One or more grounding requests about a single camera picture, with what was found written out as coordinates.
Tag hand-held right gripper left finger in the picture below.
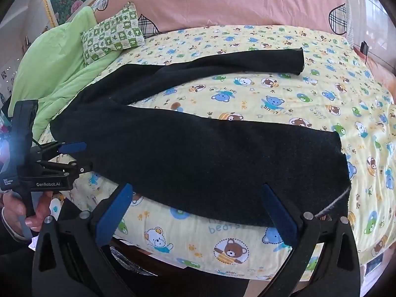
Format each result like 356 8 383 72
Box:
32 183 134 297

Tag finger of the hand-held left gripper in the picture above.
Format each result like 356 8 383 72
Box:
35 160 94 180
31 142 87 162

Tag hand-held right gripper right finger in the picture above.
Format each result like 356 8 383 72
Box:
262 184 362 297

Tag black pants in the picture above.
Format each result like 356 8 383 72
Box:
49 48 352 228

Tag person's left forearm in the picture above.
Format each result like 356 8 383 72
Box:
0 238 35 297

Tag person's left hand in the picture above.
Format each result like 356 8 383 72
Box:
0 190 55 242

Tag light green quilt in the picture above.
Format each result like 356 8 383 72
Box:
8 6 122 140

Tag yellow bear print bed sheet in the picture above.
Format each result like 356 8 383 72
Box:
37 25 396 285

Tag green checkered pillow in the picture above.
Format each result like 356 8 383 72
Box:
81 2 146 66

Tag pink quilt with plaid hearts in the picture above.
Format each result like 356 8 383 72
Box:
92 0 396 79

